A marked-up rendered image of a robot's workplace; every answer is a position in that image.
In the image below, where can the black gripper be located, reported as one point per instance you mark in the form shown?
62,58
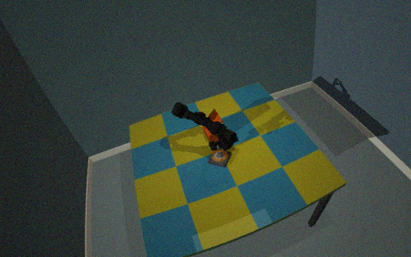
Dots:
213,144

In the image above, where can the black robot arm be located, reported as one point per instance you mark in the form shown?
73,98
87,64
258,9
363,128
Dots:
181,111

